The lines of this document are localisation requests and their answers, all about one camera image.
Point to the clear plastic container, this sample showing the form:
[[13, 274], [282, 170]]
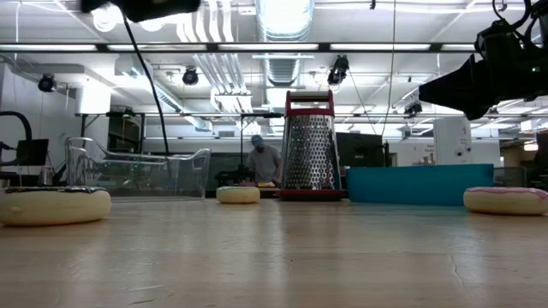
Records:
[[128, 171]]

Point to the black background monitor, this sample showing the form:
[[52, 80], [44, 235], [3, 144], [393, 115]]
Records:
[[32, 152]]

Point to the black table frame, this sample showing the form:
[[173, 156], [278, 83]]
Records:
[[269, 193]]

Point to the ceiling air duct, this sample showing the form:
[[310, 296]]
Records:
[[284, 17]]

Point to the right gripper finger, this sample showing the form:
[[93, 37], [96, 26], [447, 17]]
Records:
[[458, 92]]

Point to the person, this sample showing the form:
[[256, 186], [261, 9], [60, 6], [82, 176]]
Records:
[[265, 164]]

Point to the teal plastic bin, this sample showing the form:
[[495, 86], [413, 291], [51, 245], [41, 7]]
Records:
[[419, 184]]

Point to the pink frosted donut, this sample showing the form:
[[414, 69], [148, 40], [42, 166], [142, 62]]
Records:
[[505, 203]]

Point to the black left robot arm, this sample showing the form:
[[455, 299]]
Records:
[[141, 8]]

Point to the red steel box grater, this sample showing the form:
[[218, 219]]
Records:
[[310, 149]]

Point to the black ceiling spotlight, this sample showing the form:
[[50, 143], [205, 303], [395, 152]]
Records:
[[190, 75], [413, 108], [47, 83], [338, 69]]

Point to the green frosted donut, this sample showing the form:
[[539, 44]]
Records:
[[237, 196]]

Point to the chocolate frosted donut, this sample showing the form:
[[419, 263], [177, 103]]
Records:
[[51, 207]]

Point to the black background screen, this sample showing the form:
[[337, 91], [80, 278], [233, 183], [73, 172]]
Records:
[[359, 149]]

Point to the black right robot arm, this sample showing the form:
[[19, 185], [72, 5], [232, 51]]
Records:
[[531, 51]]

